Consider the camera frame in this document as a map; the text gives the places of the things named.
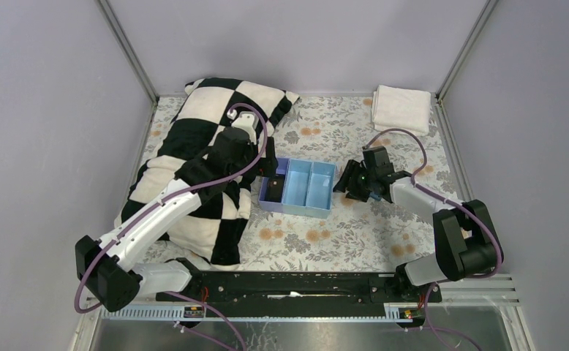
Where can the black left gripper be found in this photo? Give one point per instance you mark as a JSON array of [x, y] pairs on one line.
[[269, 164]]

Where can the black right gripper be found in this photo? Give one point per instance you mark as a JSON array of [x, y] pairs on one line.
[[351, 175]]

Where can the teal card holder wallet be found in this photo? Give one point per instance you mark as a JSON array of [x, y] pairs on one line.
[[375, 196]]

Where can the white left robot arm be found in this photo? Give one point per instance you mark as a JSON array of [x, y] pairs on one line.
[[108, 267]]

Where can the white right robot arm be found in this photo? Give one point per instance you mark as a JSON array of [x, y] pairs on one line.
[[465, 242]]

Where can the black small device in tray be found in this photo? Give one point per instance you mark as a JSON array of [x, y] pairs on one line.
[[274, 189]]

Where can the blue three-compartment tray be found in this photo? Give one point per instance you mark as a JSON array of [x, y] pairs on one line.
[[308, 188]]

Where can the floral patterned table cloth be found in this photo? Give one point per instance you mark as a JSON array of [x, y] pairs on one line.
[[356, 236]]

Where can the black white checkered pillow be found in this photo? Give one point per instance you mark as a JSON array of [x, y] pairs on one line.
[[194, 151]]

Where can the folded white towel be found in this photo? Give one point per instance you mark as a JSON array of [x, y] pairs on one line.
[[402, 108]]

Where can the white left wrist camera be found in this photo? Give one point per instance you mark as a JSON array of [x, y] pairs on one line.
[[247, 121]]

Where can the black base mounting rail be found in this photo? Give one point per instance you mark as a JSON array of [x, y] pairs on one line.
[[286, 294]]

